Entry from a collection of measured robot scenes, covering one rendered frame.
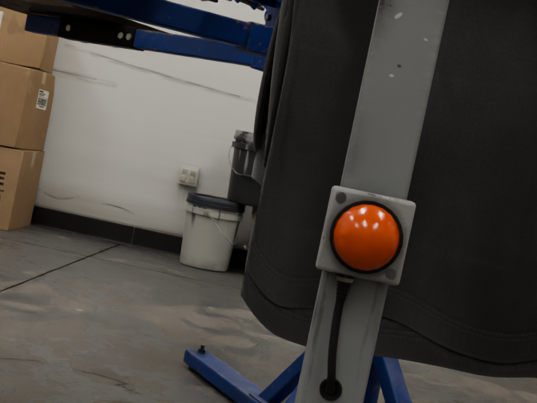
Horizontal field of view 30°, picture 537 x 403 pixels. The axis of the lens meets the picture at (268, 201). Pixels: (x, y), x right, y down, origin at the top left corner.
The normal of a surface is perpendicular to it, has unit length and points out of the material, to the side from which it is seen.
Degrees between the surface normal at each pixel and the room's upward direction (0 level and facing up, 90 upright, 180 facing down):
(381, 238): 81
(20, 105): 90
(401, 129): 90
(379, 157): 90
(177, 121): 90
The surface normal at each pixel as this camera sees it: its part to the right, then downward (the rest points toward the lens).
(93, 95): -0.06, 0.04
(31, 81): 0.98, 0.13
